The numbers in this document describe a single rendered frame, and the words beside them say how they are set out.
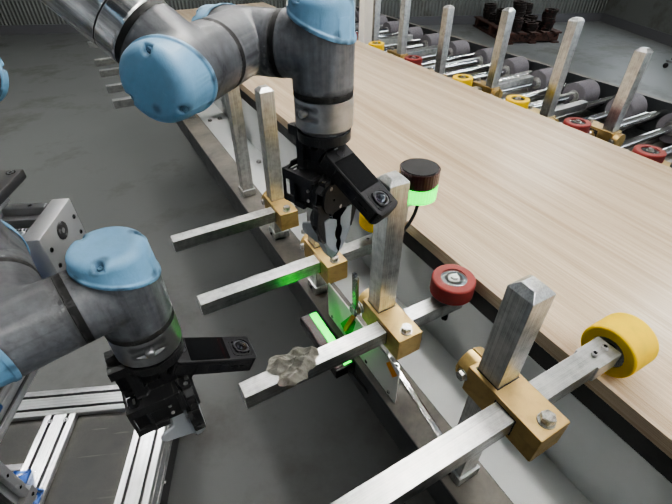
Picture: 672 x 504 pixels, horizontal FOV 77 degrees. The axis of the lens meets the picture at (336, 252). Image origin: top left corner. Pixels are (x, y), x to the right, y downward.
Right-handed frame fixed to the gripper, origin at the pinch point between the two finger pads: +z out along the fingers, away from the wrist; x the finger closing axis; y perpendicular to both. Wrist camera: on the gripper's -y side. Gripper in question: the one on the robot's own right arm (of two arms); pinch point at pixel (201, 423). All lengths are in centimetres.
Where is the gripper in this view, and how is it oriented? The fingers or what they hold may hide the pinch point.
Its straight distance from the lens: 71.5
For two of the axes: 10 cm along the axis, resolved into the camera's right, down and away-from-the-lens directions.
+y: -8.7, 3.1, -3.8
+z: 0.0, 7.7, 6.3
